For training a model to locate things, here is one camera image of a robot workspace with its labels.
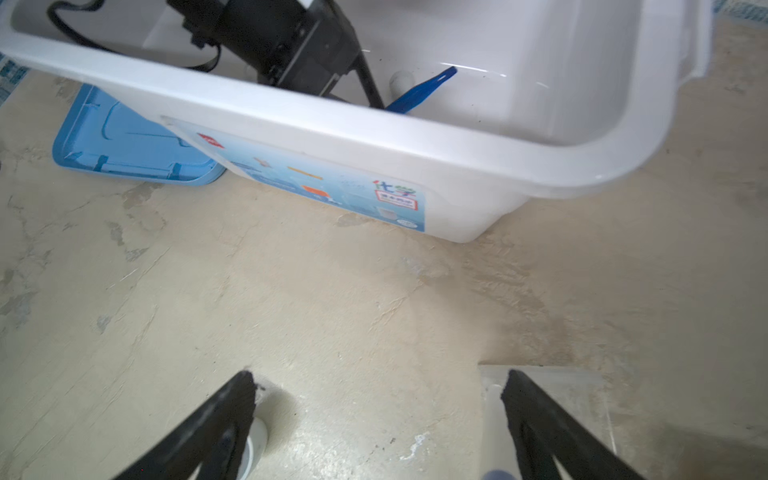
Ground white ceramic pestle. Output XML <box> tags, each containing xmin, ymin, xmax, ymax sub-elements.
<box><xmin>389</xmin><ymin>70</ymin><xmax>416</xmax><ymax>101</ymax></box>

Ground small white mortar bowl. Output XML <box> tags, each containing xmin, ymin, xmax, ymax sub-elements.
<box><xmin>237</xmin><ymin>418</ymin><xmax>269</xmax><ymax>480</ymax></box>

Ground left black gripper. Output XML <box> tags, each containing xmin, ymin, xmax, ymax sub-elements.
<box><xmin>168</xmin><ymin>0</ymin><xmax>385</xmax><ymax>110</ymax></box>

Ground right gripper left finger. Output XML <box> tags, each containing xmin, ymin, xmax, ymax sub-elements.
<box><xmin>117</xmin><ymin>370</ymin><xmax>257</xmax><ymax>480</ymax></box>

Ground white plastic storage bin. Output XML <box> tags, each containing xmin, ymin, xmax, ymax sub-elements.
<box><xmin>1</xmin><ymin>1</ymin><xmax>713</xmax><ymax>243</ymax></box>

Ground blue plastic tweezers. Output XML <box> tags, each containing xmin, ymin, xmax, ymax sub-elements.
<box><xmin>385</xmin><ymin>66</ymin><xmax>458</xmax><ymax>114</ymax></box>

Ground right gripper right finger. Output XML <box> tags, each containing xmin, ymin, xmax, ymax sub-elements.
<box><xmin>501</xmin><ymin>369</ymin><xmax>642</xmax><ymax>480</ymax></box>

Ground blue plastic bin lid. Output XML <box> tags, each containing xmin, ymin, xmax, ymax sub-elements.
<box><xmin>52</xmin><ymin>84</ymin><xmax>225</xmax><ymax>186</ymax></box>

